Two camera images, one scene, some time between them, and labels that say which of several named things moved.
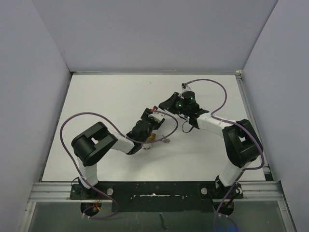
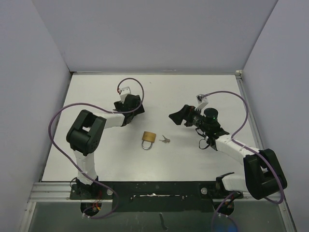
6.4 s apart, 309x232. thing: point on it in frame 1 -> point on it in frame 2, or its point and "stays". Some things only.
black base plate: x=158 y=196 stays
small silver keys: x=165 y=140 stays
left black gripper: x=145 y=115 -> x=138 y=109
